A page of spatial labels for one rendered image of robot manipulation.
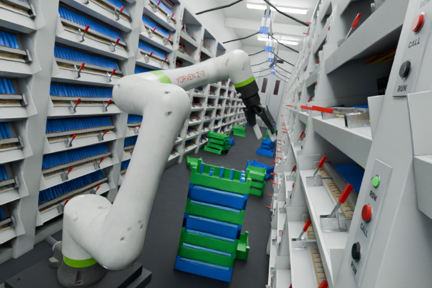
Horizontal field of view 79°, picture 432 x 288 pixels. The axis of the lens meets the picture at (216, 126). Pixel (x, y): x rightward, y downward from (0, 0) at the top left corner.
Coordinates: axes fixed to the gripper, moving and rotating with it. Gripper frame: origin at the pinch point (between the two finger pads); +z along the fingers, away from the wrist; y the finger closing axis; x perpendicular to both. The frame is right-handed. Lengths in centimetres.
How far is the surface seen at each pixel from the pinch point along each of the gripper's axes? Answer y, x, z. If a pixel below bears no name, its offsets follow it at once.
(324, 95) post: 33.1, 2.4, -17.5
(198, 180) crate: -26.7, -29.0, 11.6
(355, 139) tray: 66, -39, -31
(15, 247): -69, -110, 0
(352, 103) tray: 39.8, 5.9, -12.6
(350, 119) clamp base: 61, -32, -30
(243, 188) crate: -12.2, -15.8, 23.3
